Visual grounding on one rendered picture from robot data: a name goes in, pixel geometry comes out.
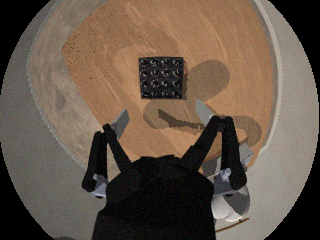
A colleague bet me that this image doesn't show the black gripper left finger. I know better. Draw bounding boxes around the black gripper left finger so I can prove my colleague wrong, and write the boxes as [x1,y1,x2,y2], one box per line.
[82,109,145,199]

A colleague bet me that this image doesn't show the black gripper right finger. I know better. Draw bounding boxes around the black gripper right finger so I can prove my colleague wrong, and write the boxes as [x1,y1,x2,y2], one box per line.
[163,99,247,197]

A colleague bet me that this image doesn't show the black knob box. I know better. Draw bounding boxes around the black knob box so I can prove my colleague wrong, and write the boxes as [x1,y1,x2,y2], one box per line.
[139,57,183,99]

